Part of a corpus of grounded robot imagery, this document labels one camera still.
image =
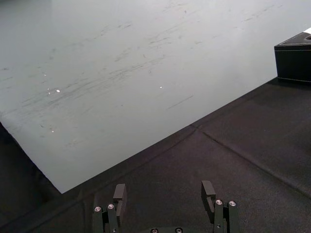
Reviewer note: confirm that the black table cloth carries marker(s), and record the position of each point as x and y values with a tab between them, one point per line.
194	174

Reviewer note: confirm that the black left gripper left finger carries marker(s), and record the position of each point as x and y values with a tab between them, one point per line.
114	213

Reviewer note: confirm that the black leather tissue box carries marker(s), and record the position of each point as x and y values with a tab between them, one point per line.
294	58

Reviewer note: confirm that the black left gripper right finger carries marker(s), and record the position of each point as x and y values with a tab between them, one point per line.
218	213

